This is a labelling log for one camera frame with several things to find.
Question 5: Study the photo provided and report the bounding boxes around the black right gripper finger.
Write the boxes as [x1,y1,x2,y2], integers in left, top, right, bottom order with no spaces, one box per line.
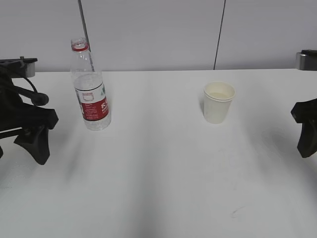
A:
[291,99,317,123]
[297,121,317,158]

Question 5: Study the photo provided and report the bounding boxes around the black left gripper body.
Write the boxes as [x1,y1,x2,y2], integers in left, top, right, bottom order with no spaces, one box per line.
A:
[0,74,47,139]

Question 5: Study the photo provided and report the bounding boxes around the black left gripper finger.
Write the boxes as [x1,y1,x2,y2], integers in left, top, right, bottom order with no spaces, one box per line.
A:
[22,103,58,129]
[14,125,50,165]

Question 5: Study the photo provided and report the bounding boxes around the clear water bottle red label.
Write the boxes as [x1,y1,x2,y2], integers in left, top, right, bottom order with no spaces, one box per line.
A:
[70,38,111,131]

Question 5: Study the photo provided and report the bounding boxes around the white paper cup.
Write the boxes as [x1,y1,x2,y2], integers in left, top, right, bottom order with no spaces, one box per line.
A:
[203,82,235,124]

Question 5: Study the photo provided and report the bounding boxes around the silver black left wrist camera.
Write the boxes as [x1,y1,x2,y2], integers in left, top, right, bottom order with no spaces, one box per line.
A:
[0,57,38,78]

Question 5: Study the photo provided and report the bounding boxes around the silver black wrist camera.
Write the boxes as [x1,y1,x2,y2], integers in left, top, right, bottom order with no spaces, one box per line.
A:
[0,57,38,78]
[295,50,317,71]

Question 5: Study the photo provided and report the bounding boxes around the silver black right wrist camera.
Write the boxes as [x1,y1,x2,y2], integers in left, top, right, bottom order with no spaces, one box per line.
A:
[295,50,317,71]

